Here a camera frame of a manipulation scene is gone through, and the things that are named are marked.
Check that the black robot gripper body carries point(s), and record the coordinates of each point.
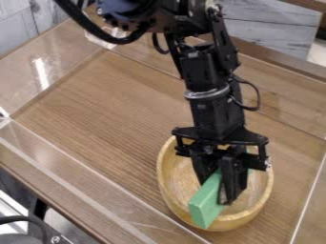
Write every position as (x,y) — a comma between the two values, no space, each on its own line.
(220,127)

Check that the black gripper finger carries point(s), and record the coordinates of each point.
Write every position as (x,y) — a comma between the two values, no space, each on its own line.
(205,164)
(235,179)

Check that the green rectangular block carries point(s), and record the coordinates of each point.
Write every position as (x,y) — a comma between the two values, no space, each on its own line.
(205,210)

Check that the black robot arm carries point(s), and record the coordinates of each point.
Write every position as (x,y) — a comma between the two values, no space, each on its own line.
(197,37)

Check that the light wooden oval bowl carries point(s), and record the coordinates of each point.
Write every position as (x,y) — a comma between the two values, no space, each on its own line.
(178,184)

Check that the clear acrylic corner bracket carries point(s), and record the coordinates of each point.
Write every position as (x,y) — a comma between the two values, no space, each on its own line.
(100,38)

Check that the black table leg bracket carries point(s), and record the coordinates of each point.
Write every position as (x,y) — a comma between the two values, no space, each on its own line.
(42,230)

